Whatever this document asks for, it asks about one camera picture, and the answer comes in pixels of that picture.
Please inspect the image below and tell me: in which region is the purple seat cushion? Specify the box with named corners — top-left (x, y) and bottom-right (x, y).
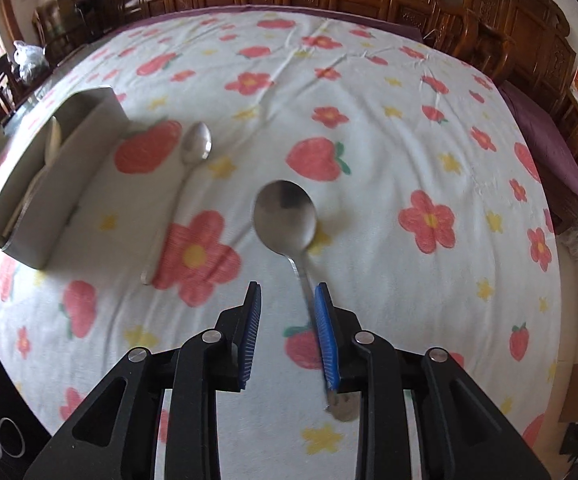
top-left (498, 82), bottom-right (578, 200)

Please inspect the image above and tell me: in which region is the floral strawberry tablecloth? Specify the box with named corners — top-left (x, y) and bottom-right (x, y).
top-left (0, 5), bottom-right (578, 480)

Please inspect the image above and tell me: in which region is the purple sheet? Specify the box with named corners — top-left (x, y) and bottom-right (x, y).
top-left (114, 6), bottom-right (425, 43)

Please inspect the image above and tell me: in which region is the wooden armchair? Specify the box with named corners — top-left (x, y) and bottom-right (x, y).
top-left (419, 0), bottom-right (475, 61)

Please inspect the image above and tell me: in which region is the metal spoon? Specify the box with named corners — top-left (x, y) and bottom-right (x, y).
top-left (140, 121), bottom-right (213, 286)
top-left (253, 180), bottom-right (362, 421)

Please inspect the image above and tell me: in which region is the white plastic bag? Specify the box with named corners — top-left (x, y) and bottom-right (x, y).
top-left (13, 40), bottom-right (50, 83)

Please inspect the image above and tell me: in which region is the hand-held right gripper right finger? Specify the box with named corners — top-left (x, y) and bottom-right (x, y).
top-left (314, 281), bottom-right (550, 480)

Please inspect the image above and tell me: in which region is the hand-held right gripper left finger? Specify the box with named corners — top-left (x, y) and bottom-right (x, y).
top-left (24, 281), bottom-right (262, 480)

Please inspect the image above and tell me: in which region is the rectangular metal tray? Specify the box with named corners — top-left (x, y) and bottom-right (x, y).
top-left (0, 86), bottom-right (130, 268)

